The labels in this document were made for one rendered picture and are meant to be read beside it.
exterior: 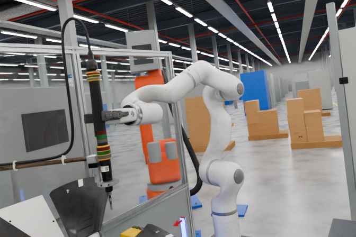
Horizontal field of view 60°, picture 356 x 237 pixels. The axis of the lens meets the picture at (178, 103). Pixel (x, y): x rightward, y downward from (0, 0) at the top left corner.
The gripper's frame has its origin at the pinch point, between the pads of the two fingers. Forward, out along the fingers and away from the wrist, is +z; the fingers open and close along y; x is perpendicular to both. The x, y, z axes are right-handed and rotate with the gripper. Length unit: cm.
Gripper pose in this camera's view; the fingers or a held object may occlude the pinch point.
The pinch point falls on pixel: (96, 117)
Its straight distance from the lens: 105.5
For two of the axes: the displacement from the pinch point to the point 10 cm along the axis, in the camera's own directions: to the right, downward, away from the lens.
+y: -8.2, 1.5, 5.6
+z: -5.6, 0.2, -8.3
